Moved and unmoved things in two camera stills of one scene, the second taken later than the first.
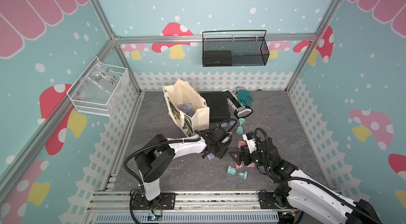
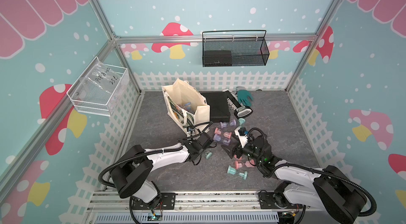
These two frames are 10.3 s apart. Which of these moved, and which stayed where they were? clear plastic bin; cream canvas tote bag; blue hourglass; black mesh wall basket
Moved: blue hourglass
Stayed: clear plastic bin; cream canvas tote bag; black mesh wall basket
